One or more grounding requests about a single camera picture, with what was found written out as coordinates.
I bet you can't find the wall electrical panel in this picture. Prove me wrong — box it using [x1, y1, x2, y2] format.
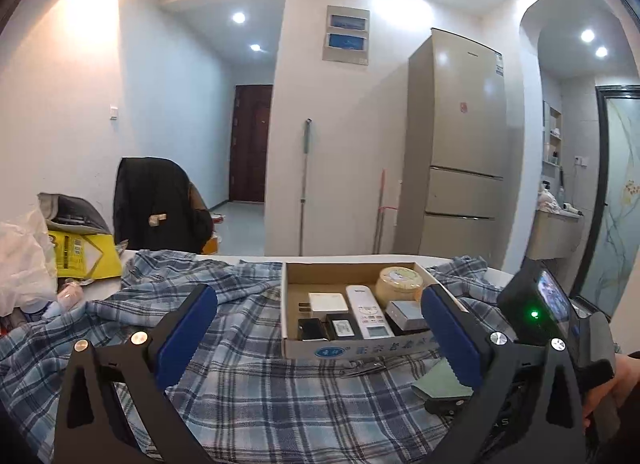
[322, 6, 370, 66]

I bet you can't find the green card sheet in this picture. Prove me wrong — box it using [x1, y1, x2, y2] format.
[411, 358, 473, 401]

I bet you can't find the white cardboard tray box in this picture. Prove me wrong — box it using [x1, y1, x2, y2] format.
[280, 259, 437, 361]

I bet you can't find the grey bag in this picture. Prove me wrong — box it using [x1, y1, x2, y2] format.
[37, 192, 111, 234]

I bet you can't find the white power adapter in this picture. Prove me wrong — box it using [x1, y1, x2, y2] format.
[308, 293, 349, 316]

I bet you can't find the glass bathroom door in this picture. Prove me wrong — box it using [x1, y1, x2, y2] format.
[570, 85, 639, 318]

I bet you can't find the round cream tin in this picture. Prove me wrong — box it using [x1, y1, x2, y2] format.
[373, 266, 424, 308]

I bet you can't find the bathroom vanity cabinet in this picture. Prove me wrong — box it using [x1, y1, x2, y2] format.
[526, 210, 584, 260]

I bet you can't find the orange box on floor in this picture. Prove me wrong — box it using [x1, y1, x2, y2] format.
[202, 234, 219, 255]

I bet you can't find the beige refrigerator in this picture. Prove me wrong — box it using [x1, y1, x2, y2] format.
[393, 28, 506, 260]

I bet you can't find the metal nail clipper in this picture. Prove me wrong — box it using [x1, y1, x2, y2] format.
[343, 360, 386, 377]

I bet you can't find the small black box with label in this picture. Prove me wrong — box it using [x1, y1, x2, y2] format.
[326, 312, 362, 342]

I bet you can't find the dark wooden door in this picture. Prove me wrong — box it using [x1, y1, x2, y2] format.
[229, 85, 273, 203]

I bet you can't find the bathroom wall shelf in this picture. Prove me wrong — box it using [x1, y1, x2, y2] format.
[542, 101, 562, 180]

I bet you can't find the hair dryer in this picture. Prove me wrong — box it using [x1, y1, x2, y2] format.
[561, 202, 584, 216]

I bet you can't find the grey blue box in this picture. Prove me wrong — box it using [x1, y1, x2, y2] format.
[385, 300, 428, 335]

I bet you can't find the yellow packaging bag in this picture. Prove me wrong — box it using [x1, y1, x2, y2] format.
[49, 230, 122, 280]

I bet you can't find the pink bottle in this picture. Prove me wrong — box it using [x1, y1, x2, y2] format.
[42, 281, 84, 319]

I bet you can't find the red broom handle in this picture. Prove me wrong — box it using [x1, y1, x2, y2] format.
[372, 169, 397, 255]

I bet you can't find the white AC remote control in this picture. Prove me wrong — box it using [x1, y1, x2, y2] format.
[346, 285, 394, 340]

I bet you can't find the white plastic bag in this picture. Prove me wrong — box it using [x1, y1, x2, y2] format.
[1, 208, 58, 317]

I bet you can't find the blue plaid shirt cloth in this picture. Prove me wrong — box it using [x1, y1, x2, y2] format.
[0, 248, 522, 464]

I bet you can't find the chair with black jacket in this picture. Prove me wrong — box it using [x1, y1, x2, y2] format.
[113, 158, 214, 254]

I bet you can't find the person's right hand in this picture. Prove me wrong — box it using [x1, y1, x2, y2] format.
[582, 352, 640, 428]

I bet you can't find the small black charger cube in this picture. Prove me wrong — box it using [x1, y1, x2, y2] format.
[297, 318, 329, 342]

